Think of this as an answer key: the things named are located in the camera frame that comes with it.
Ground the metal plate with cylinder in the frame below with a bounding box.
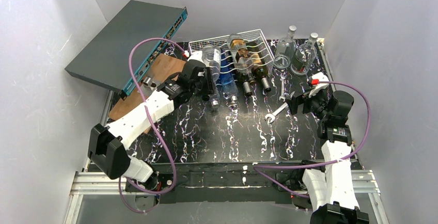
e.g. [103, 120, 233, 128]
[137, 76, 162, 98]

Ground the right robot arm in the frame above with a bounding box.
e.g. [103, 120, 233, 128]
[286, 89, 370, 223]

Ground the clear bottle green label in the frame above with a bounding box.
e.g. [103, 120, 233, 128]
[273, 25, 297, 69]

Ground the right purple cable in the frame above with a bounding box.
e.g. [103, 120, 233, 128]
[253, 80, 372, 199]

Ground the grey network switch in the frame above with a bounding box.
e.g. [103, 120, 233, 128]
[65, 0, 187, 99]

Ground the purple cable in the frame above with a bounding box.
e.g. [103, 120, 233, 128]
[253, 80, 372, 199]
[118, 38, 191, 214]

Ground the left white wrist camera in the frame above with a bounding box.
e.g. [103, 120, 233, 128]
[183, 51, 205, 65]

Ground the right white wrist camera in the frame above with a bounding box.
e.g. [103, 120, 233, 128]
[307, 72, 329, 98]

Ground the blue bottle left bottom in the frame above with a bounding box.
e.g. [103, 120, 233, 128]
[209, 82, 220, 110]

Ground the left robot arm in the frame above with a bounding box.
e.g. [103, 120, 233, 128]
[87, 59, 216, 183]

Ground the wooden board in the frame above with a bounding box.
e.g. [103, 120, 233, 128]
[108, 54, 185, 136]

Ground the white wire wine rack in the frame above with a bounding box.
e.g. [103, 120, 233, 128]
[189, 29, 274, 84]

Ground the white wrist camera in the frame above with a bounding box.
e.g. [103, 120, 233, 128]
[183, 51, 205, 65]
[307, 72, 329, 98]

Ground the dark wine bottle right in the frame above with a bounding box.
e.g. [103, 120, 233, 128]
[251, 53, 271, 93]

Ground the aluminium frame rail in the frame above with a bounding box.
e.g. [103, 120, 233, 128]
[63, 89, 390, 224]

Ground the amber labelled bottle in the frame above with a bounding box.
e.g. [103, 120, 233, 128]
[227, 34, 256, 86]

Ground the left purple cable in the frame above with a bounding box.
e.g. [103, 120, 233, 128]
[118, 38, 191, 214]

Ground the dark wine bottle left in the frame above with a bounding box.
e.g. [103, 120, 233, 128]
[237, 71, 253, 97]

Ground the dark wine bottle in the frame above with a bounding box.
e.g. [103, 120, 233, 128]
[251, 53, 271, 93]
[237, 71, 253, 97]

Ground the blue bottle right bottom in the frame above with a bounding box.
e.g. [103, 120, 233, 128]
[219, 56, 238, 108]

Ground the small silver wrench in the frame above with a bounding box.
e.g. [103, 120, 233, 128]
[279, 75, 286, 102]

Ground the clear bottle blue label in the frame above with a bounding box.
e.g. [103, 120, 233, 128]
[201, 45, 221, 83]

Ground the large silver wrench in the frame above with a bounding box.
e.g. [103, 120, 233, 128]
[265, 102, 288, 124]

